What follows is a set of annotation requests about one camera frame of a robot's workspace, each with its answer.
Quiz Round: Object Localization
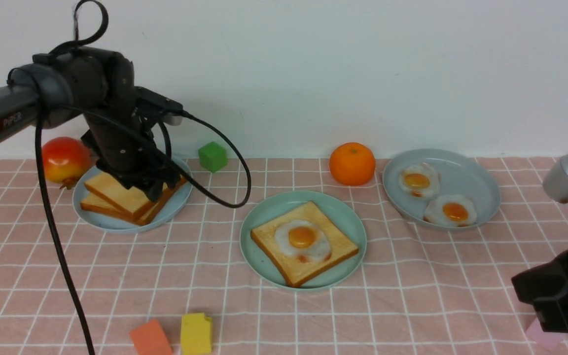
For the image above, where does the red yellow pomegranate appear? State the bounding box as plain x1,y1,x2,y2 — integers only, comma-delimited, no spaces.
41,137,93,190

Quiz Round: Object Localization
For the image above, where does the green cube block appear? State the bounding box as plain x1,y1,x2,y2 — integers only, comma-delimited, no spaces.
198,142,228,173

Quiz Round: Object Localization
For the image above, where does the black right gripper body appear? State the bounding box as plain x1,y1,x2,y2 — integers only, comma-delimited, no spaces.
511,249,568,333

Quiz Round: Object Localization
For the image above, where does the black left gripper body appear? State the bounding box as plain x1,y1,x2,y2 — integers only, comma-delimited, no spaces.
81,109,182,192

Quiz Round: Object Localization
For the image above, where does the orange cube block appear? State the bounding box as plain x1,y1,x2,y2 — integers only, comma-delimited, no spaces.
129,319,173,355

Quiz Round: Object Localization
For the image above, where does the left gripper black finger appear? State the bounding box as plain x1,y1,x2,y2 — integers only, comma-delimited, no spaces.
143,178,174,203

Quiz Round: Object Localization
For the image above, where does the pink checked tablecloth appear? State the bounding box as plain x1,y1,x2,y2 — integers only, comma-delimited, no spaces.
0,157,568,355

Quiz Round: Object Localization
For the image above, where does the light blue bread plate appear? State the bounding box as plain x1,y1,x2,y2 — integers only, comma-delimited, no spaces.
72,168,192,234

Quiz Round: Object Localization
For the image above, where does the grey egg plate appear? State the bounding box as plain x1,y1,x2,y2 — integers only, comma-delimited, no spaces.
382,148,502,231

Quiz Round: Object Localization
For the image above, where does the yellow cube block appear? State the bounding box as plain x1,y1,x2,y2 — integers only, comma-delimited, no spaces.
180,313,213,355

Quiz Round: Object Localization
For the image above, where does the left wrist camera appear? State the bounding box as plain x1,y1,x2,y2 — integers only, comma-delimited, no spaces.
135,87,183,126

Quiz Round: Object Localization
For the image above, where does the orange tangerine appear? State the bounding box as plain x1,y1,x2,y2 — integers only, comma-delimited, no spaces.
328,142,376,186

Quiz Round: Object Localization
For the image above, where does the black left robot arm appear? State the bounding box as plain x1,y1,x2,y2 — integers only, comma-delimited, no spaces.
0,47,183,202

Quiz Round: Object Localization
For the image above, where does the black cable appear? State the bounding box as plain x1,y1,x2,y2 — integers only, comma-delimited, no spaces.
34,0,252,355

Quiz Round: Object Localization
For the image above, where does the fried egg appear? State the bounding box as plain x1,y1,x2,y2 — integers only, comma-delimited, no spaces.
397,162,440,199
423,195,478,228
274,219,332,263

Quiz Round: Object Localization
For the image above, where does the pink cube block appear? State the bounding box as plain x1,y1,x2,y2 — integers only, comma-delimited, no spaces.
525,318,568,351

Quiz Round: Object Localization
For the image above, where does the teal centre plate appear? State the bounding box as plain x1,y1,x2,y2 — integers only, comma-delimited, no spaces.
240,190,367,292

